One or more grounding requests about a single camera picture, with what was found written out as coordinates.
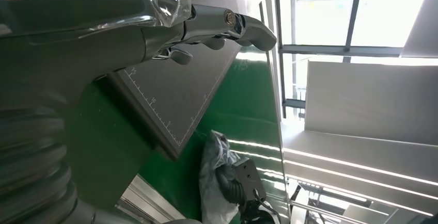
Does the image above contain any green conveyor belt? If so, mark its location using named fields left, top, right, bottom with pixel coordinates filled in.
left=139, top=46, right=291, bottom=224

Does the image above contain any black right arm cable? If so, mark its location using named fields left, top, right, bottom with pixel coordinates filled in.
left=252, top=188, right=282, bottom=220

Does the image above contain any grey poly mailer package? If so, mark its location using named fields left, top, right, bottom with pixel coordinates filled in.
left=199, top=130, right=248, bottom=224

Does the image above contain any dark window frame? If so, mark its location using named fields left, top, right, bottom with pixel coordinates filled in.
left=273, top=0, right=438, bottom=119

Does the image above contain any aluminium conveyor side rail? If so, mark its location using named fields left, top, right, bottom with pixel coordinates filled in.
left=115, top=174, right=187, bottom=224
left=263, top=0, right=291, bottom=224

